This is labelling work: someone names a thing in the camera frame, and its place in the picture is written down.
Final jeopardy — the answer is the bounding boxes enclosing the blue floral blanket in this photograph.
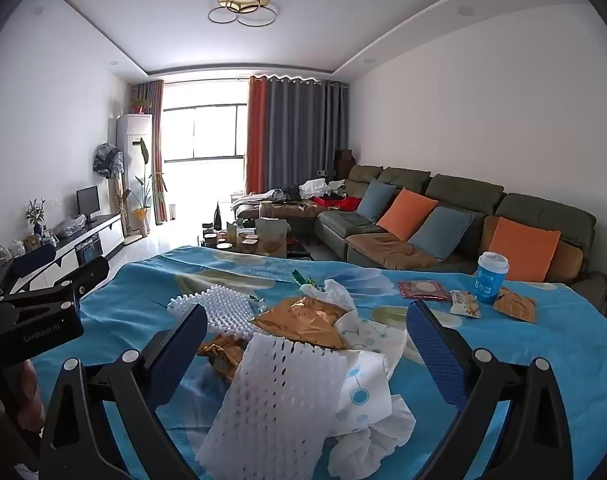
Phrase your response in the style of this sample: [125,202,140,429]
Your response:
[31,246,607,480]

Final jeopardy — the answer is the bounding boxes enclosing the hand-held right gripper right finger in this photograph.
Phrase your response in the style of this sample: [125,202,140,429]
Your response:
[406,300,577,480]

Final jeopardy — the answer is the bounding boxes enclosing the vase with flowers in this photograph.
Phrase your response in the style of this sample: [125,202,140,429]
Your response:
[26,199,47,236]

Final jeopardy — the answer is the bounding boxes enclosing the beige paper bag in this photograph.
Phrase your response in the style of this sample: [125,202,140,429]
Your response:
[256,217,288,256]

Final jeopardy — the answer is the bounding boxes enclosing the large white foam net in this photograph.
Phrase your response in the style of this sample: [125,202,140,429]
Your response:
[196,332,351,480]

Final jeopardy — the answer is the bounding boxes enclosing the green printed snack wrapper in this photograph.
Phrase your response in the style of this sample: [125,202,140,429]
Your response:
[291,269,329,293]

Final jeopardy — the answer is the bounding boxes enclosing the person's left hand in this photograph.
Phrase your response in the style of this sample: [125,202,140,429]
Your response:
[6,360,48,431]

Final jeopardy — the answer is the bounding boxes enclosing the white standing air conditioner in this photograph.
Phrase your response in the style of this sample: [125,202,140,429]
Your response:
[118,113,153,233]

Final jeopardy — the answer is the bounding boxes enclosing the brown cardboard boxes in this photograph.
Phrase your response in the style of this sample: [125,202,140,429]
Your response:
[333,149,357,181]

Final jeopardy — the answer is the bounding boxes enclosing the flat gold foil wrapper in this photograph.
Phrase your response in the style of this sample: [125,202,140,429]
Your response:
[492,287,538,324]

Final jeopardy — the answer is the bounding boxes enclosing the orange cushion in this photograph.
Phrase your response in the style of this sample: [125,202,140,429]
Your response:
[488,216,561,283]
[376,187,439,242]

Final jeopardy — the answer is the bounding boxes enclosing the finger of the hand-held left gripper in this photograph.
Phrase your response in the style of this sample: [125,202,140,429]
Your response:
[0,244,57,297]
[0,256,110,317]

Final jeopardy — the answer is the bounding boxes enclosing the red flat packet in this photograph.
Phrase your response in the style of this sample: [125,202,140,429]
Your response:
[397,280,449,302]

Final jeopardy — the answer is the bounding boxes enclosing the black monitor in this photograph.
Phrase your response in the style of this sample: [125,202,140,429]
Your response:
[76,186,102,222]

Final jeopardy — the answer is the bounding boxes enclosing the white black tv cabinet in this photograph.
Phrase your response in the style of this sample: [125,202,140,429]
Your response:
[0,212,123,297]

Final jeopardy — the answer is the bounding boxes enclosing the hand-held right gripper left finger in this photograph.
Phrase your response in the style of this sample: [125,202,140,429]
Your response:
[31,304,209,480]

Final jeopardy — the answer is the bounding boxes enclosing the green corner sofa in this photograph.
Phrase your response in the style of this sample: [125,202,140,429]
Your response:
[316,164,607,316]

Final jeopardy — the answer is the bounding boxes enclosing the dark coffee table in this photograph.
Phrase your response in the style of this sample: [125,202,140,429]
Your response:
[201,205,314,261]

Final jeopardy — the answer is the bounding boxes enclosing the blue paper cup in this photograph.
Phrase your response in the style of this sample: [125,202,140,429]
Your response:
[472,251,510,306]

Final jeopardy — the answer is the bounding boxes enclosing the large window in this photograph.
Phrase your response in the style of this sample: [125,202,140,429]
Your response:
[161,102,248,163]

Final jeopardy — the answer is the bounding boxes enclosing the blue dotted white napkin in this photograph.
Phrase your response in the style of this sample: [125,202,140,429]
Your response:
[331,317,409,436]

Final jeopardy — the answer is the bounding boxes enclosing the small white foam net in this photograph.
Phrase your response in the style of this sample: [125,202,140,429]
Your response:
[168,285,264,337]

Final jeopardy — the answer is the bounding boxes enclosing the brown sofa seat cover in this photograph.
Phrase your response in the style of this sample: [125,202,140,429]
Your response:
[347,231,457,272]

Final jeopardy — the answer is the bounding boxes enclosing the covered standing fan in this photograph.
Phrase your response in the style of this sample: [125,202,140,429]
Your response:
[92,142,124,233]

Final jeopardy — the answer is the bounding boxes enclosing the blue cushion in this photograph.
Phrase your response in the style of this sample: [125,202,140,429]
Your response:
[408,206,475,261]
[356,178,397,223]

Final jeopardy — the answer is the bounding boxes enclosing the wide orange grey curtain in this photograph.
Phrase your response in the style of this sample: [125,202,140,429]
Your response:
[246,75,351,196]

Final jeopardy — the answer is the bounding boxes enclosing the white biscuit packet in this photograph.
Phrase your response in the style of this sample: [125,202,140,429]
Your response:
[448,290,483,320]

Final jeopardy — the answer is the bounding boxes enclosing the pile of clothes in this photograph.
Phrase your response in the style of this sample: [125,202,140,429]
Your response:
[231,177,364,213]

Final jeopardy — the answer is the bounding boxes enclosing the narrow orange grey curtain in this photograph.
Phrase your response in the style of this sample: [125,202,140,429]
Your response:
[132,79,165,226]

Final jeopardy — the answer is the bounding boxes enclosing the tall leafy potted plant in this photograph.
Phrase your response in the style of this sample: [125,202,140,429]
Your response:
[121,137,168,238]

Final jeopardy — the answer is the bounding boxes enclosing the small gold foil wrapper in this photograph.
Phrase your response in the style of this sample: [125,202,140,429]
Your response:
[198,334,252,386]

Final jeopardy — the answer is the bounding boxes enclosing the large gold foil wrapper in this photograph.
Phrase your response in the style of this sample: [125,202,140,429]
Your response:
[246,296,351,351]

